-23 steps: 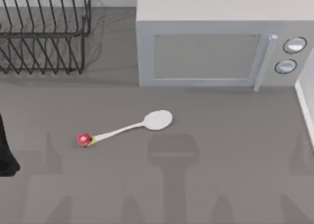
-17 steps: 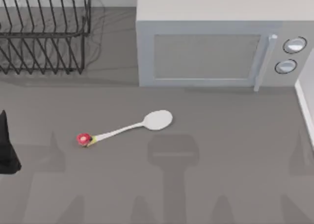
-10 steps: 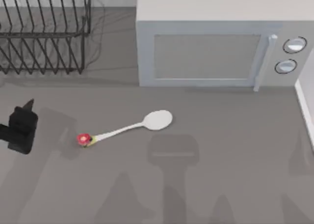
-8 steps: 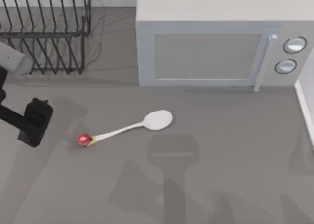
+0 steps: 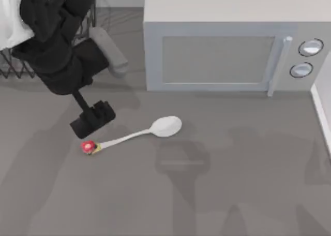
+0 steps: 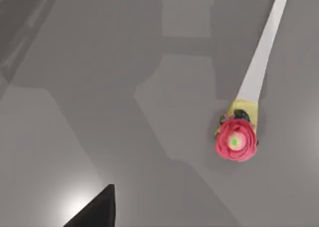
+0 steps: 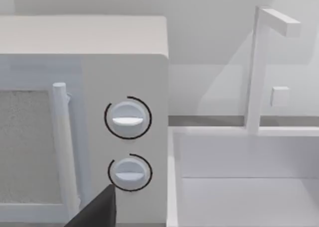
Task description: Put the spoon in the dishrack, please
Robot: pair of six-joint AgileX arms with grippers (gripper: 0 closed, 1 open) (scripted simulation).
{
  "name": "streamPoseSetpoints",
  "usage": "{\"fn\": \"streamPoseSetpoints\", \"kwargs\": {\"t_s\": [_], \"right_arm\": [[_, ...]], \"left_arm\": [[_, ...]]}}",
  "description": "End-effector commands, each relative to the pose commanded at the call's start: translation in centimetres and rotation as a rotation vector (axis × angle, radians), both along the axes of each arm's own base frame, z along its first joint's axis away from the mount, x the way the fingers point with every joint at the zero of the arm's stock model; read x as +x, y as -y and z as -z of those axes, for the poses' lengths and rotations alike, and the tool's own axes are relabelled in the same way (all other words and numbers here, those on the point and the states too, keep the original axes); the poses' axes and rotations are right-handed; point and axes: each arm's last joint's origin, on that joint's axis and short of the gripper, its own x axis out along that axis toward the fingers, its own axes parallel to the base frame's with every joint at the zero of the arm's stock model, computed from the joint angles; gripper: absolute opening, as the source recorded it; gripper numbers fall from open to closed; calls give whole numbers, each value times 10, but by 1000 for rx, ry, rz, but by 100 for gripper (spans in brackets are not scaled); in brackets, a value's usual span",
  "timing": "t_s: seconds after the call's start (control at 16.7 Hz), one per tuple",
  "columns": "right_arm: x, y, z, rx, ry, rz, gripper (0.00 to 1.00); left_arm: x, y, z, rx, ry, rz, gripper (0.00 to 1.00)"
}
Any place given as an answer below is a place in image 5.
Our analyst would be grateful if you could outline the pale grey rounded box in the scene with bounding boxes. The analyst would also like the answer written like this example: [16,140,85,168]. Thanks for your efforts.
[89,26,129,79]

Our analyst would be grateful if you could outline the white spoon with red end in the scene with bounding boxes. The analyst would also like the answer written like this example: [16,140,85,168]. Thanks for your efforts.
[80,115,183,156]

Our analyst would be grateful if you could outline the microwave door with window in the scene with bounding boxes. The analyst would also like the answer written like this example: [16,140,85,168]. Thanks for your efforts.
[144,22,298,92]

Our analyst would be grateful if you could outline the pale microwave oven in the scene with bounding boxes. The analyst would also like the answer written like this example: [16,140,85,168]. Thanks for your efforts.
[143,0,331,97]

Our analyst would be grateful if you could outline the small round microwave knob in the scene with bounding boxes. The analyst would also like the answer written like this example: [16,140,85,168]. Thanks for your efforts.
[289,62,314,79]

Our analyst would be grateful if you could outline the large round microwave knob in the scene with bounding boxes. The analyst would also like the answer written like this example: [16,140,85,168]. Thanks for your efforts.
[298,38,325,57]

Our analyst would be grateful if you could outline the black wire basket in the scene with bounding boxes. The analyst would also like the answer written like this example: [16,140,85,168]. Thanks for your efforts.
[0,0,98,79]

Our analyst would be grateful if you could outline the pale microwave door handle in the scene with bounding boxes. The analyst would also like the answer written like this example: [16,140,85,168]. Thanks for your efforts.
[267,36,293,97]

